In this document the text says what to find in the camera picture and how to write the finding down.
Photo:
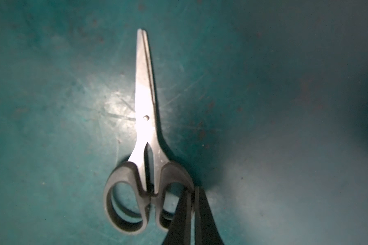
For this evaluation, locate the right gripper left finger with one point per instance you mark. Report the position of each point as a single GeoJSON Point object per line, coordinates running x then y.
{"type": "Point", "coordinates": [179, 232]}

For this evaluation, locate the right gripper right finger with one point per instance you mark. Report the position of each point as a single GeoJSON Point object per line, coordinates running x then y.
{"type": "Point", "coordinates": [206, 232]}

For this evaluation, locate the small black scissors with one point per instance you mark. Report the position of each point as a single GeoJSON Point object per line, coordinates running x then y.
{"type": "Point", "coordinates": [133, 171]}

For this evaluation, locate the green table mat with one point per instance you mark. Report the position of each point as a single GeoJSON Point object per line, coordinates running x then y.
{"type": "Point", "coordinates": [265, 103]}

